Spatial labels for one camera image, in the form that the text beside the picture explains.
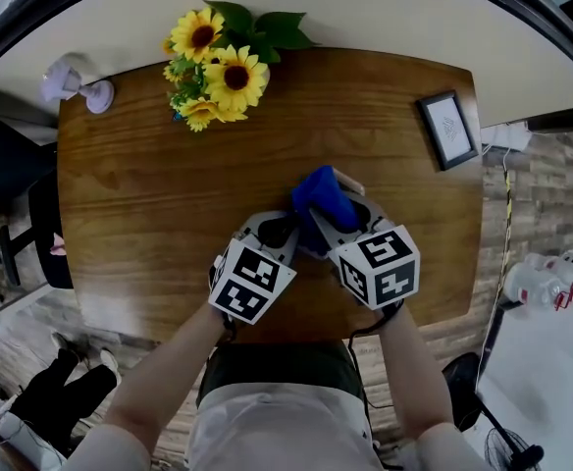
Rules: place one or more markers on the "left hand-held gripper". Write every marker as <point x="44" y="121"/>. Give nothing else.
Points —
<point x="247" y="282"/>

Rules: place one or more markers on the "black standing fan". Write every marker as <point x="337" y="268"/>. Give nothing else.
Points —
<point x="460" y="385"/>

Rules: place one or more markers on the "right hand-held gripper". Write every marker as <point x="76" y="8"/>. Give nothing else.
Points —
<point x="380" y="268"/>

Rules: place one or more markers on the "yellow black floor strip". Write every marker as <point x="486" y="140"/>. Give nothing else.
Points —
<point x="507" y="214"/>

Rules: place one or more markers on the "clear plastic jug red label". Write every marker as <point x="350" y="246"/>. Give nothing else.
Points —
<point x="532" y="287"/>

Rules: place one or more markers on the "lilac calculator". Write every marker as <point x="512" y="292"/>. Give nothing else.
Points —
<point x="350" y="182"/>

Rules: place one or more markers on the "person's right forearm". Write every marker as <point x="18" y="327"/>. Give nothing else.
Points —
<point x="414" y="366"/>

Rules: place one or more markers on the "small blue butterfly ornament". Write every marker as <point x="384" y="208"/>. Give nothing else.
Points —
<point x="174" y="115"/>

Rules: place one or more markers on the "person's dark trousers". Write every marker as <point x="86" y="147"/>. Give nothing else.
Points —
<point x="281" y="366"/>

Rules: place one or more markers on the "blue cloth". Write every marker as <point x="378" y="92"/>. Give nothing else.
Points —
<point x="323" y="194"/>

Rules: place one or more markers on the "clear spray bottle red trigger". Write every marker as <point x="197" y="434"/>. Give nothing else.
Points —
<point x="571" y="287"/>

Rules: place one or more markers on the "sunflower bouquet in white vase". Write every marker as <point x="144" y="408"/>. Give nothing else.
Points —
<point x="227" y="71"/>

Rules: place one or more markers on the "person's beige shirt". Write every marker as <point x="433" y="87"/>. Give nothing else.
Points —
<point x="281" y="434"/>

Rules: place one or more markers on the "white power strip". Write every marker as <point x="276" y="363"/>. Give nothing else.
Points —
<point x="505" y="135"/>

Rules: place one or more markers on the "black picture frame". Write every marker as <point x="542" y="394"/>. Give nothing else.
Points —
<point x="448" y="128"/>

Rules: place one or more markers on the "black office chair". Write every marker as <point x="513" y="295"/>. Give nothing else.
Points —
<point x="2" y="165"/>

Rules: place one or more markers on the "person's left forearm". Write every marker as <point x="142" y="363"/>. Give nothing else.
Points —
<point x="169" y="366"/>

